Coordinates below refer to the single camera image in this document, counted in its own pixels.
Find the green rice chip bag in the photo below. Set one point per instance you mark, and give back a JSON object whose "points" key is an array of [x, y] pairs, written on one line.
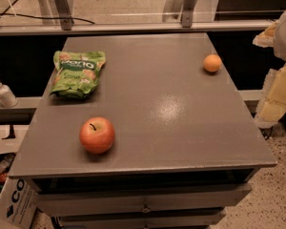
{"points": [[77, 73]]}

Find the grey drawer cabinet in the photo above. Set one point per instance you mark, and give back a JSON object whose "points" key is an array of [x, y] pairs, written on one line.
{"points": [[185, 146]]}

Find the metal railing frame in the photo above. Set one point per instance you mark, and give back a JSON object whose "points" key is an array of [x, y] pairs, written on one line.
{"points": [[71, 17]]}

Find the red apple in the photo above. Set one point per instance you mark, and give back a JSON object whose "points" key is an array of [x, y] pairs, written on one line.
{"points": [[97, 135]]}

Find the small orange fruit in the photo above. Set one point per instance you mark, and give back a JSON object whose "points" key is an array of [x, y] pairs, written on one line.
{"points": [[212, 63]]}

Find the white cardboard box with print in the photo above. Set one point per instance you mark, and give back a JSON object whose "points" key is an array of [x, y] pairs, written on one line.
{"points": [[17, 204]]}

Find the white pump dispenser bottle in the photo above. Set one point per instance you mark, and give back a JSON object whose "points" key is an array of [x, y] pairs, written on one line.
{"points": [[7, 97]]}

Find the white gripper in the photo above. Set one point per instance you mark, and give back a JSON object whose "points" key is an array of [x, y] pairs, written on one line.
{"points": [[272, 103]]}

